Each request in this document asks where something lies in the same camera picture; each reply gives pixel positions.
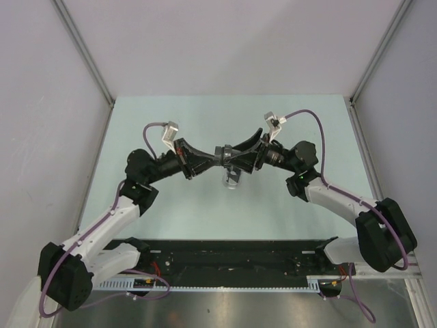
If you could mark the clear elbow fitting with grey nut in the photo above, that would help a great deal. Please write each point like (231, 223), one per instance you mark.
(232, 176)

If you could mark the white slotted cable duct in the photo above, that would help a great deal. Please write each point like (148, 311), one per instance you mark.
(282, 283)

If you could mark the aluminium frame post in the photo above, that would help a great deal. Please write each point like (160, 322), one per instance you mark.
(82, 49)
(383, 45)

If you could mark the right aluminium frame post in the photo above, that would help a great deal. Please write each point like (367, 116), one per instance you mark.
(383, 45)

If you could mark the left aluminium frame post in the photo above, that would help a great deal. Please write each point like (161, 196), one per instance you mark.
(82, 49)

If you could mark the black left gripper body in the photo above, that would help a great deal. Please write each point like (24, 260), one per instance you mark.
(184, 158)

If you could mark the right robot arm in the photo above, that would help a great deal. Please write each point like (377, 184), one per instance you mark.
(383, 236)

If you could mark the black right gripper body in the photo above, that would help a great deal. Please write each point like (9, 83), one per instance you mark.
(263, 151)

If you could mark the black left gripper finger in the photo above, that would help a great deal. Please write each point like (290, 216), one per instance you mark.
(198, 148)
(199, 164)

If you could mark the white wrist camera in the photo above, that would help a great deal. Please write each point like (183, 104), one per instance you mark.
(170, 131)
(274, 123)

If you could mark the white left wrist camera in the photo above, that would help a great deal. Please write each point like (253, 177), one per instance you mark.
(170, 131)

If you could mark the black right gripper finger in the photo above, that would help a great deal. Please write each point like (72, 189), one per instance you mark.
(249, 146)
(243, 161)

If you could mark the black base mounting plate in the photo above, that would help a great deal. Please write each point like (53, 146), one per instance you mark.
(236, 259)

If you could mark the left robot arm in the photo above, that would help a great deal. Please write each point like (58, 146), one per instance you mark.
(71, 270)

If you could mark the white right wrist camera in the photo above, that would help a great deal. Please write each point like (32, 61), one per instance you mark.
(274, 123)

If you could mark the dark grey threaded ring nut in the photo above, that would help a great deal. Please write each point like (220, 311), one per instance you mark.
(221, 155)

